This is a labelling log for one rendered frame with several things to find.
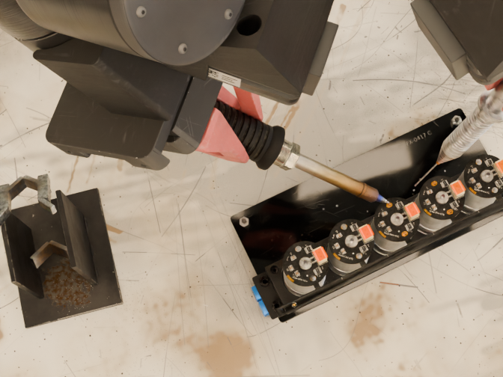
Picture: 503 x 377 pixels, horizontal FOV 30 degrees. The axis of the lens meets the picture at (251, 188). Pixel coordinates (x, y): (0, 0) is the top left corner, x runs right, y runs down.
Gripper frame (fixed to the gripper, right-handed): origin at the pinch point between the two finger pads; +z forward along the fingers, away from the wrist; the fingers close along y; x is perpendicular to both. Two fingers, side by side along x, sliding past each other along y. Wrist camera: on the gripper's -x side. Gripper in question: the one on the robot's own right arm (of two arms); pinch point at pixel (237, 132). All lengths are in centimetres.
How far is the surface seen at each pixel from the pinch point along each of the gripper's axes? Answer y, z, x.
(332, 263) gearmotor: -3.8, 9.0, -2.8
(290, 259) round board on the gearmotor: -4.7, 5.7, -2.0
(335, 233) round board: -2.6, 6.6, -3.7
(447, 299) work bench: -2.9, 15.7, -7.2
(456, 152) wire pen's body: 1.5, 2.5, -11.0
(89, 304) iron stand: -10.3, 5.5, 10.4
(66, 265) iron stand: -8.6, 4.4, 12.3
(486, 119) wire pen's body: 2.3, 0.1, -12.9
